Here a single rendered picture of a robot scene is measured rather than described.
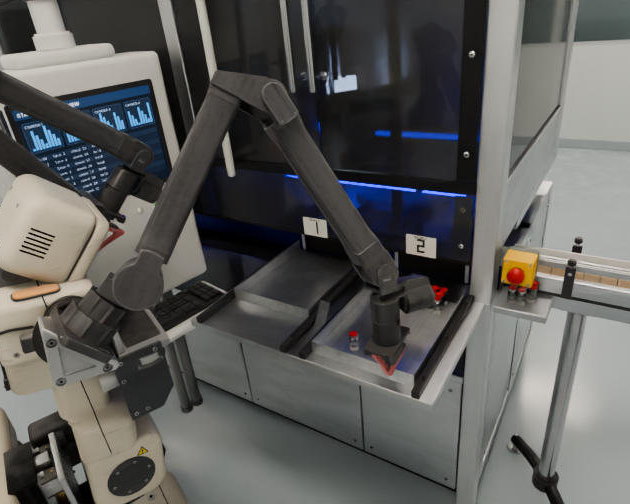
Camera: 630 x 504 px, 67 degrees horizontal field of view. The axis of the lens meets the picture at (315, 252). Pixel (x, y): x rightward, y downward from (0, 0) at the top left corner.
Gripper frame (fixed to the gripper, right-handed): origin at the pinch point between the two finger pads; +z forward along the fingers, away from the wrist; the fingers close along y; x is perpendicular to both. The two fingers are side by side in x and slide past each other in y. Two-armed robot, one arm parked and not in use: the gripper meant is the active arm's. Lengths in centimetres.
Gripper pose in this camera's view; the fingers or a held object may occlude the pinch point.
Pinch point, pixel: (388, 371)
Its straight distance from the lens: 107.3
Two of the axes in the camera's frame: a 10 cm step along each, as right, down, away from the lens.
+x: -8.5, -1.5, 5.0
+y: 5.1, -4.5, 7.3
